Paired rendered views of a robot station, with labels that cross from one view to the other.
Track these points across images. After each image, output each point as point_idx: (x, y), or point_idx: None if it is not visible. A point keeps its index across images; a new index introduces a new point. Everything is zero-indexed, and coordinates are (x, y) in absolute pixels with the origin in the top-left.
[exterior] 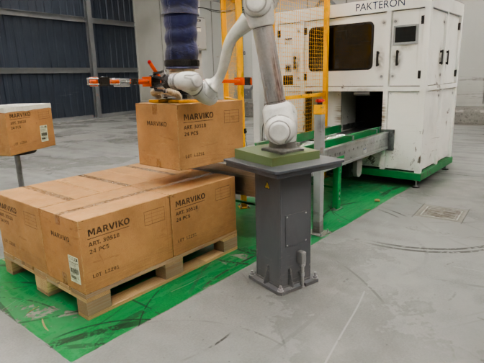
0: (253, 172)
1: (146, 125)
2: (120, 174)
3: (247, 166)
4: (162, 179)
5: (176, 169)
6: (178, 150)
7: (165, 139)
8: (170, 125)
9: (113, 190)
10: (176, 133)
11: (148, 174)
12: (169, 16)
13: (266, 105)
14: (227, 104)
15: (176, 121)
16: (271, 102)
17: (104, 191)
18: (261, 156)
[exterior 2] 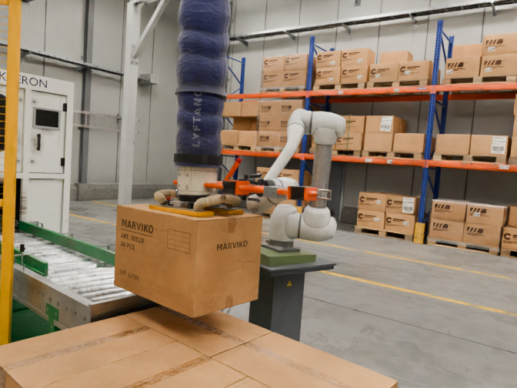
0: (309, 271)
1: (215, 252)
2: (106, 368)
3: (306, 267)
4: (180, 334)
5: (253, 299)
6: (258, 273)
7: (243, 264)
8: (252, 243)
9: (237, 367)
10: (258, 252)
11: (131, 344)
12: (219, 98)
13: (321, 209)
14: None
15: (260, 236)
16: (325, 206)
17: (239, 375)
18: (305, 255)
